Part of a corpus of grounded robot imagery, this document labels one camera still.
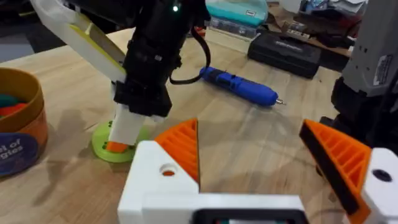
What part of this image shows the teal plastic box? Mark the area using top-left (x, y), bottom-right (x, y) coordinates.
top-left (205, 0), bottom-right (269, 27)

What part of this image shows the brown tub with toys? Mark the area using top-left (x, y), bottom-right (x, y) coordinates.
top-left (0, 67), bottom-right (49, 179)

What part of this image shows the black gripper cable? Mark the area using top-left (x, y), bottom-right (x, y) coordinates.
top-left (169, 26), bottom-right (212, 86)

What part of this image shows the green disc with holes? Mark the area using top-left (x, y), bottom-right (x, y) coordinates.
top-left (91, 120), bottom-right (150, 164)

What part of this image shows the white orange left gripper left finger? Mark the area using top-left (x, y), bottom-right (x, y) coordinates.
top-left (117, 118), bottom-right (200, 224)

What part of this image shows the heap of tools and boxes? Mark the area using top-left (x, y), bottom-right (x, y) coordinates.
top-left (267, 0), bottom-right (368, 57)

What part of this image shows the black tool case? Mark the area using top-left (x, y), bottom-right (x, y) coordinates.
top-left (247, 32), bottom-right (322, 80)

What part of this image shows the white orange left gripper right finger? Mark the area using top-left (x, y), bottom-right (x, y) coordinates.
top-left (298, 119), bottom-right (398, 224)

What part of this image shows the blue electric screwdriver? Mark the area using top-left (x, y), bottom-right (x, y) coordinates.
top-left (198, 66), bottom-right (286, 108)

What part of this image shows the white curved wrist camera bracket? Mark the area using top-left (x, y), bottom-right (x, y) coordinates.
top-left (30, 0), bottom-right (127, 84)

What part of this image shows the clear plastic box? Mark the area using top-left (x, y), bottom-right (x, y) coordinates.
top-left (204, 17), bottom-right (259, 54)

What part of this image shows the finger of the white orange right gripper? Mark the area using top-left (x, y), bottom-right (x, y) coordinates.
top-left (145, 114), bottom-right (166, 123)
top-left (105, 103), bottom-right (147, 154)

